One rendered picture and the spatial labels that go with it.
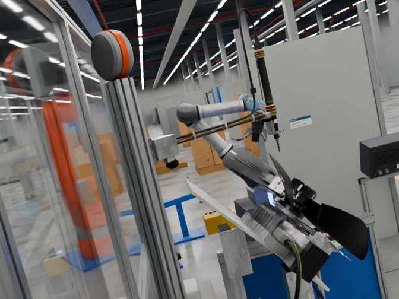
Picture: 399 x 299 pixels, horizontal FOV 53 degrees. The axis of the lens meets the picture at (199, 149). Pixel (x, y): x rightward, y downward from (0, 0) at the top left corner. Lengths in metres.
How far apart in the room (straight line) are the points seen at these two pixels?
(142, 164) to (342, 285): 1.59
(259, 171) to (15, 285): 1.39
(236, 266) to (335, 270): 0.92
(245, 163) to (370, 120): 2.42
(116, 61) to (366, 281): 1.92
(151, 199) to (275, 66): 2.58
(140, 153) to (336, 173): 2.87
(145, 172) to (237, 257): 0.60
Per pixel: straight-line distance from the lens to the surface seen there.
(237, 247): 1.68
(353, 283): 2.58
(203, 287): 1.93
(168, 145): 1.37
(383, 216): 4.26
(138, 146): 1.30
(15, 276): 0.52
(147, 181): 1.31
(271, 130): 1.79
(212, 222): 2.15
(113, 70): 1.28
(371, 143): 2.40
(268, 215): 1.69
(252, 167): 1.78
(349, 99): 3.96
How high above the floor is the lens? 1.68
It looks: 7 degrees down
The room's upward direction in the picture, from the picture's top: 13 degrees counter-clockwise
